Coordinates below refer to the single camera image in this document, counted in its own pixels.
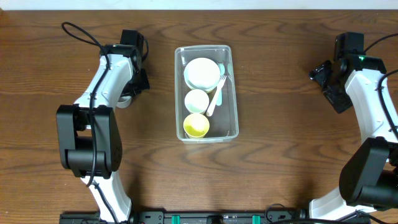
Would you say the grey cup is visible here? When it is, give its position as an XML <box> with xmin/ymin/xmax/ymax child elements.
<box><xmin>116</xmin><ymin>96</ymin><xmax>132</xmax><ymax>108</ymax></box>

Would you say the white cup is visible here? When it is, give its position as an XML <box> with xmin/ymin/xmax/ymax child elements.
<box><xmin>184</xmin><ymin>89</ymin><xmax>210</xmax><ymax>114</ymax></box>

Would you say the white bowl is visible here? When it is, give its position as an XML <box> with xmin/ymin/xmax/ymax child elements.
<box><xmin>183</xmin><ymin>57</ymin><xmax>221</xmax><ymax>93</ymax></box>

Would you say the yellow cup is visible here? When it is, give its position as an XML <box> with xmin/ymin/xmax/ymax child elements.
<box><xmin>183</xmin><ymin>113</ymin><xmax>210</xmax><ymax>138</ymax></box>

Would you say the white plastic fork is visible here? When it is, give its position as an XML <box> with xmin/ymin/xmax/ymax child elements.
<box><xmin>206</xmin><ymin>75</ymin><xmax>227</xmax><ymax>116</ymax></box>

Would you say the light blue plastic spoon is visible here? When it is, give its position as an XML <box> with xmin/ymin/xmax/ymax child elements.
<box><xmin>216</xmin><ymin>63</ymin><xmax>225</xmax><ymax>106</ymax></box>

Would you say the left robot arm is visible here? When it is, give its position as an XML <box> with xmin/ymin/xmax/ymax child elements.
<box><xmin>56</xmin><ymin>44</ymin><xmax>149</xmax><ymax>223</ymax></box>

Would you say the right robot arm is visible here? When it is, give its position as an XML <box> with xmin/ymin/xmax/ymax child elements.
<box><xmin>308</xmin><ymin>55</ymin><xmax>397</xmax><ymax>221</ymax></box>

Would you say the clear plastic container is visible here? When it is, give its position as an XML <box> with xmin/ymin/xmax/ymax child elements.
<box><xmin>175</xmin><ymin>45</ymin><xmax>239</xmax><ymax>144</ymax></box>

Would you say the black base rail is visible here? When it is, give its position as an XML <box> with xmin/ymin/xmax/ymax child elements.
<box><xmin>58</xmin><ymin>210</ymin><xmax>312</xmax><ymax>224</ymax></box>

